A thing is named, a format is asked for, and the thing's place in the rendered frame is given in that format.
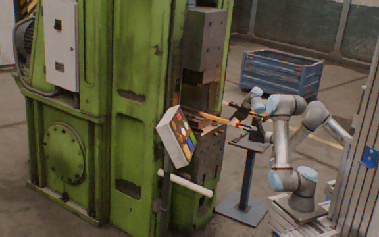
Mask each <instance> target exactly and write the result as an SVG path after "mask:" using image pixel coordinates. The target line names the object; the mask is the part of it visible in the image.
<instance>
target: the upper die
mask: <svg viewBox="0 0 379 237"><path fill-rule="evenodd" d="M217 77H218V67H216V68H213V69H210V70H205V71H203V72H196V71H192V70H188V69H185V68H183V73H182V79H184V80H188V81H191V82H195V83H198V84H206V83H209V82H212V81H214V80H217Z"/></svg>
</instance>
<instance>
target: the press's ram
mask: <svg viewBox="0 0 379 237"><path fill-rule="evenodd" d="M227 19H228V10H224V9H217V8H212V7H204V6H199V5H197V7H188V14H187V22H186V38H185V47H184V64H183V68H185V69H188V70H192V71H196V72H203V71H205V70H210V69H213V68H216V67H220V66H222V60H223V53H224V42H225V36H226V25H227Z"/></svg>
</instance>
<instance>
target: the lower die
mask: <svg viewBox="0 0 379 237"><path fill-rule="evenodd" d="M180 106H181V107H185V108H187V109H191V110H193V111H197V112H200V113H201V112H202V113H206V112H203V111H200V110H197V109H194V108H191V107H187V106H185V105H180ZM182 111H183V112H184V115H185V117H186V115H187V114H189V117H188V115H187V121H188V124H189V125H190V123H191V125H192V126H194V127H196V128H200V129H203V128H205V127H207V126H209V125H211V124H212V123H213V120H211V119H209V118H207V117H206V116H203V115H200V114H197V113H194V112H191V111H187V110H185V109H182ZM207 114H209V115H212V114H210V113H207ZM191 116H194V118H193V117H192V119H191Z"/></svg>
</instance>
